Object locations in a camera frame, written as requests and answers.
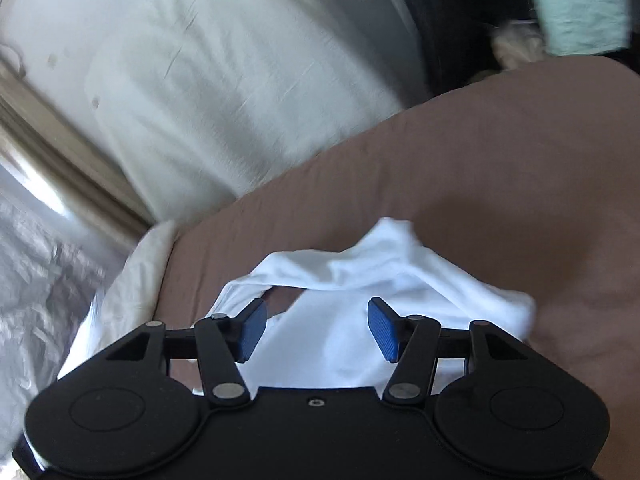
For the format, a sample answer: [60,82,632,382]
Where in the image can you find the brown bed sheet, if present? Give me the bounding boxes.
[155,55,640,480]

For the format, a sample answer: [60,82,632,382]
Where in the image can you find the grey plastic sheet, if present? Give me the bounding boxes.
[0,165,111,436]

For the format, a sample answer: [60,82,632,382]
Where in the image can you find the white t-shirt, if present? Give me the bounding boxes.
[192,216,538,396]

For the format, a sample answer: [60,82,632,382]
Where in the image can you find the mint green cloth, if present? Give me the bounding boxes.
[520,0,631,56]

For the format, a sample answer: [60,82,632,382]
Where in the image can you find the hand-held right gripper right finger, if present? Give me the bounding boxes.
[367,297,533,406]

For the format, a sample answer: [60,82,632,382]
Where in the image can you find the wooden door frame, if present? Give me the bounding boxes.
[0,55,151,241]

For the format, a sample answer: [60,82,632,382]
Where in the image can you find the cream blanket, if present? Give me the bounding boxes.
[65,220,181,361]

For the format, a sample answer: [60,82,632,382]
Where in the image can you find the black chair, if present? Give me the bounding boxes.
[395,0,546,101]

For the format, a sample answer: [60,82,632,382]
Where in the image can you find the beige fluffy item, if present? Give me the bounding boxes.
[490,22,546,68]

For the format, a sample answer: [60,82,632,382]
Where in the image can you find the white curtain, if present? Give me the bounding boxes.
[0,0,426,221]

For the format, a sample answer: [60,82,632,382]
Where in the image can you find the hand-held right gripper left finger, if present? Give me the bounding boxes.
[102,298,267,408]

